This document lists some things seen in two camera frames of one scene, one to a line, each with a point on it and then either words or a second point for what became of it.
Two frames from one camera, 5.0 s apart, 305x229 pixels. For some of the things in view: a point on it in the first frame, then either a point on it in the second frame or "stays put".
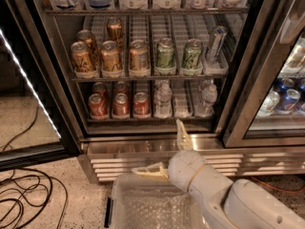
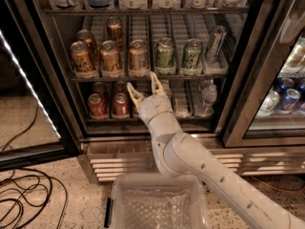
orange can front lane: (138, 56) stays put
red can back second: (122, 87) stays put
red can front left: (97, 107) stays put
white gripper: (183, 171) to (154, 107)
